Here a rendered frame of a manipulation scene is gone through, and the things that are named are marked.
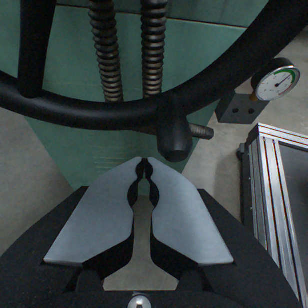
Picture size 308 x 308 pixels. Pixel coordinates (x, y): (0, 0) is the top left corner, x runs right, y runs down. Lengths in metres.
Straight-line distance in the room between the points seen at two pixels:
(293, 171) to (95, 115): 0.90
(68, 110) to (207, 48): 0.25
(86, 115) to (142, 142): 0.33
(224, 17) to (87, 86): 0.26
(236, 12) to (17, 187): 0.98
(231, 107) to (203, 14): 0.17
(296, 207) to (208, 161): 0.43
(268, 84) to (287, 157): 0.68
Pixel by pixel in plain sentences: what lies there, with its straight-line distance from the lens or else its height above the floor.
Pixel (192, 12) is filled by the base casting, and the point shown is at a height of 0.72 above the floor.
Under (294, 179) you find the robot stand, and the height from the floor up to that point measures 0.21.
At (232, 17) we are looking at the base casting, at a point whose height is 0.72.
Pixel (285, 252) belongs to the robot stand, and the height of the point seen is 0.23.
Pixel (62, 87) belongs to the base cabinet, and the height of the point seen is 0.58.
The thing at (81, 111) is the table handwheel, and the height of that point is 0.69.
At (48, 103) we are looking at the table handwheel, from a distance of 0.18.
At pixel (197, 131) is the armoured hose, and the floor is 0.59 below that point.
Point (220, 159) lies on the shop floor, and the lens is 1.09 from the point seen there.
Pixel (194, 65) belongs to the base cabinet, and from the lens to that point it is 0.36.
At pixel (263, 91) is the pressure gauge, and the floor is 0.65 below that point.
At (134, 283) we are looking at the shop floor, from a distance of 0.81.
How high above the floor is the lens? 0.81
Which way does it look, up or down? 55 degrees down
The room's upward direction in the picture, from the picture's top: 12 degrees clockwise
